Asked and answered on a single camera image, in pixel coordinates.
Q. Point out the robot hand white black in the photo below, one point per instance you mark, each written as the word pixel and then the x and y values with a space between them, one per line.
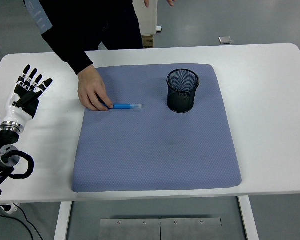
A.
pixel 17 110

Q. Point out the person's hand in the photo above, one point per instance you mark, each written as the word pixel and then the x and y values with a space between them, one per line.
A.
pixel 171 2
pixel 91 87
pixel 146 3

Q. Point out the blue marker with clear cap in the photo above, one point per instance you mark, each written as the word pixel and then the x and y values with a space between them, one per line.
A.
pixel 125 106

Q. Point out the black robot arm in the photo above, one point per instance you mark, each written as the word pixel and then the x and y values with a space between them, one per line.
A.
pixel 2 140

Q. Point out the person's forearm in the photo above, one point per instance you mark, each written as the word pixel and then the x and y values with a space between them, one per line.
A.
pixel 67 52

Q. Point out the black mesh pen holder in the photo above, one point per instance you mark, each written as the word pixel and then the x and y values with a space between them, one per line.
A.
pixel 181 102

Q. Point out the cardboard box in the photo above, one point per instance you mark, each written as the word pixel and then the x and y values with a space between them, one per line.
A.
pixel 148 41

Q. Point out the silver floor socket plate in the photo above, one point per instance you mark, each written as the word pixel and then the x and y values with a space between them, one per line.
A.
pixel 225 40

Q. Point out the blue-grey textured mat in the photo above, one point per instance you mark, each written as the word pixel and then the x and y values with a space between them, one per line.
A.
pixel 152 150

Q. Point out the white power strip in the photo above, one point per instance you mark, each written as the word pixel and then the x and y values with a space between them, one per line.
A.
pixel 11 208

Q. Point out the white table leg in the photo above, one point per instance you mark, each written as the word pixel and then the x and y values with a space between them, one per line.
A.
pixel 62 220
pixel 247 220

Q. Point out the grey metal plate with screws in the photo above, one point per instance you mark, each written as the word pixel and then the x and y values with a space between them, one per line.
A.
pixel 140 230

